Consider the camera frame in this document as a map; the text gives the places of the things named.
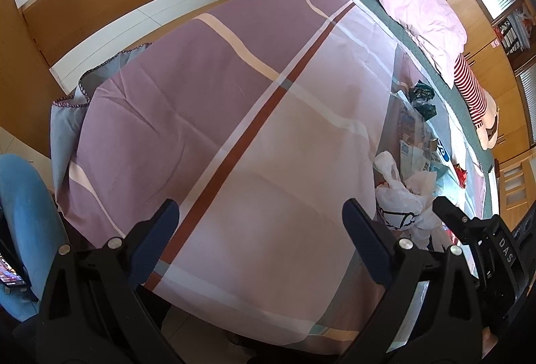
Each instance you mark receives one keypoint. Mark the green bed mat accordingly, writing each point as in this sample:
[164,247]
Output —
[402,25]

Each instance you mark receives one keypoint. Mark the blue white plastic packaging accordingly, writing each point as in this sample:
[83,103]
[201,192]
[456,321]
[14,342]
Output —
[412,129]

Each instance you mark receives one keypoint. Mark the person's leg in blue jeans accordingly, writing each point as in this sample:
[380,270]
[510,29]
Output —
[29,213]

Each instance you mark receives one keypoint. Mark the white plastic bag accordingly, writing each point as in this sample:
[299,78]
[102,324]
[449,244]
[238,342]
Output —
[398,200]

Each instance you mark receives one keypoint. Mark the large red packet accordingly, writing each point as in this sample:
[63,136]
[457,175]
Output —
[450,235]

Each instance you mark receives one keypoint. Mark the pink pillow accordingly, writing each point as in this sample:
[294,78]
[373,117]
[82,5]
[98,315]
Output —
[423,16]

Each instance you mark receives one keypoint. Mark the plaid pink bedsheet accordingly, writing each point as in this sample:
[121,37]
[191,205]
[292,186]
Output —
[209,96]

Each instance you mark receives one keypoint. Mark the wooden glass door cabinet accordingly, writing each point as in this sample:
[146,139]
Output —
[517,188]

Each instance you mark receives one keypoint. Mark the small red packet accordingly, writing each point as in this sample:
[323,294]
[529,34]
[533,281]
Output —
[460,175]

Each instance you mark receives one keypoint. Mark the row of books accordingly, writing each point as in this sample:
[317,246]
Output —
[513,33]

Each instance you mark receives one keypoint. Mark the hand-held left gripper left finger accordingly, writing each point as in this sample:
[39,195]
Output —
[157,238]

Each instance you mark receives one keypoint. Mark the wooden wardrobe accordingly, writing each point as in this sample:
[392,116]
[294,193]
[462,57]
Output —
[481,37]

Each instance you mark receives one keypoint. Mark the black smartphone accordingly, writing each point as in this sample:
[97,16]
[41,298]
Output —
[10,274]

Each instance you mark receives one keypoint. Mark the red striped plush toy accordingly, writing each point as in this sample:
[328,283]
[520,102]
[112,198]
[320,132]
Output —
[469,87]

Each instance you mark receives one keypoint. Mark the grey stitched blanket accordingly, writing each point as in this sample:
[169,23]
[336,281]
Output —
[63,125]

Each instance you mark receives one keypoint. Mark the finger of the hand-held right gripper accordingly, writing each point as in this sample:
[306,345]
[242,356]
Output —
[450,211]

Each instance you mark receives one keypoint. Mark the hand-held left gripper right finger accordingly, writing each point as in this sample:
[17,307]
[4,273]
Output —
[368,242]

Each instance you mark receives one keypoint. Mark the dark green packet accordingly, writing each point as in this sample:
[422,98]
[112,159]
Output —
[426,112]
[421,91]

